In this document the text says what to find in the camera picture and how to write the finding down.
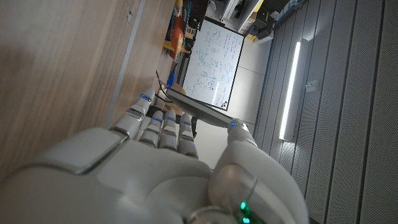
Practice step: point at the black flat computer monitor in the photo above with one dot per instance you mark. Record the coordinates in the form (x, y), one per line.
(199, 109)

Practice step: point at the blue plastic bin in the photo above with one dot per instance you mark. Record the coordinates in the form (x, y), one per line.
(171, 79)

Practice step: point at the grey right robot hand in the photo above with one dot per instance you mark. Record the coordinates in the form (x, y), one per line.
(140, 180)

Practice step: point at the long clear tape strip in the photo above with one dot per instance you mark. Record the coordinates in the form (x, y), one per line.
(124, 65)

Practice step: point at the white storage cabinet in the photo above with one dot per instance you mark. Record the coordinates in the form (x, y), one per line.
(231, 9)

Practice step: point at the brown cardboard sheet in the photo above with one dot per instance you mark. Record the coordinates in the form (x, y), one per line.
(180, 89)

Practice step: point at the whiteboard with black frame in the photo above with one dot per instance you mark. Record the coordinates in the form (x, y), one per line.
(214, 62)

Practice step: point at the orange and teal toy plane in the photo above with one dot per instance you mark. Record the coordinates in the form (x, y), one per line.
(177, 37)

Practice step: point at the long white ceiling light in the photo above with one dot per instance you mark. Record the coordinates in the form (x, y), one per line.
(289, 90)

